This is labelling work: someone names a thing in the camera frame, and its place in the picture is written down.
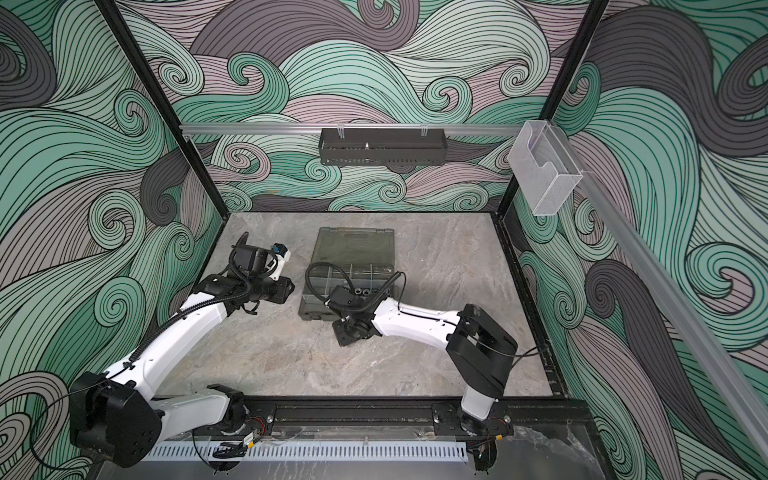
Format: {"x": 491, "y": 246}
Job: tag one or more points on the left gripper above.
{"x": 283, "y": 290}

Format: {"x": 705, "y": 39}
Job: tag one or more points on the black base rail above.
{"x": 442, "y": 415}

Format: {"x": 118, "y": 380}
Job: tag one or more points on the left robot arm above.
{"x": 114, "y": 414}

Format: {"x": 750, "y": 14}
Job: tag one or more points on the aluminium wall rail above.
{"x": 274, "y": 128}
{"x": 746, "y": 405}

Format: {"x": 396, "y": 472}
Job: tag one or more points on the aluminium wall rail right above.
{"x": 746, "y": 405}

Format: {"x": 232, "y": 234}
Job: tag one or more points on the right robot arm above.
{"x": 480, "y": 349}

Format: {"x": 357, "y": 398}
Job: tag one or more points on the black wall tray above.
{"x": 396, "y": 147}

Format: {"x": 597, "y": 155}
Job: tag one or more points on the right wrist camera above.
{"x": 342, "y": 299}

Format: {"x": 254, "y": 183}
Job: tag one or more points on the clear plastic wall holder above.
{"x": 545, "y": 165}

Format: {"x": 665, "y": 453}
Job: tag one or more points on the aluminium wall rail back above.
{"x": 274, "y": 128}

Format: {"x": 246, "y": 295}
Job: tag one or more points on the white slotted cable duct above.
{"x": 314, "y": 451}

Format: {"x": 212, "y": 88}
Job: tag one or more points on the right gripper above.
{"x": 342, "y": 340}

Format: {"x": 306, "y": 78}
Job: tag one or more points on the grey plastic organizer box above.
{"x": 367, "y": 256}

